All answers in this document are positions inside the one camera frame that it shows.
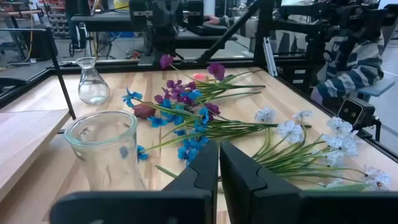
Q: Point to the black table-level camera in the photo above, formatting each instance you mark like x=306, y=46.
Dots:
x=354, y=112

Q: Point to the pink artificial tulip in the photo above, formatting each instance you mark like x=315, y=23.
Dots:
x=201, y=77

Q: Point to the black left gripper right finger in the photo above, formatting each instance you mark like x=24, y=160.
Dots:
x=264, y=199

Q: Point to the person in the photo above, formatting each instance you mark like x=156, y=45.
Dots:
x=217, y=20
x=76, y=21
x=357, y=71

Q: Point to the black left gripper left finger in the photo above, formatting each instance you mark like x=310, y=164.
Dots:
x=186, y=199

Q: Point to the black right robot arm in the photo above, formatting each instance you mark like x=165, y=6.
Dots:
x=161, y=18

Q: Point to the white veined artificial flower bunch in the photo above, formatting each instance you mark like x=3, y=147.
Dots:
x=290, y=130

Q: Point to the purple artificial flower bunch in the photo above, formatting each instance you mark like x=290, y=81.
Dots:
x=216, y=71

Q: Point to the tall clear glass vase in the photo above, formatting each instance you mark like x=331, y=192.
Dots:
x=102, y=146

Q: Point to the small clear glass flask vase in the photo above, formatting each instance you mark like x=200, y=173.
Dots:
x=92, y=87

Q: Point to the light wooden shelf board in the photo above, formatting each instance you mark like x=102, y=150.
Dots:
x=25, y=140

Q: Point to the black metal table frame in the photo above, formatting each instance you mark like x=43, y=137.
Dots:
x=263, y=37

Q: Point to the black background equipment rig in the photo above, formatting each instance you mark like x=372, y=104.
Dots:
x=311, y=31

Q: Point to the blue artificial flower bunch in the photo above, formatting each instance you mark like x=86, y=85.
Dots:
x=186, y=152

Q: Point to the grey-blue seat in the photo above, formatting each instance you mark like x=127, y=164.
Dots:
x=377, y=87

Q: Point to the black background workbench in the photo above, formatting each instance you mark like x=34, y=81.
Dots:
x=105, y=23

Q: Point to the silver aluminium extrusion bar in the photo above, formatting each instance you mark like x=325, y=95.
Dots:
x=270, y=57

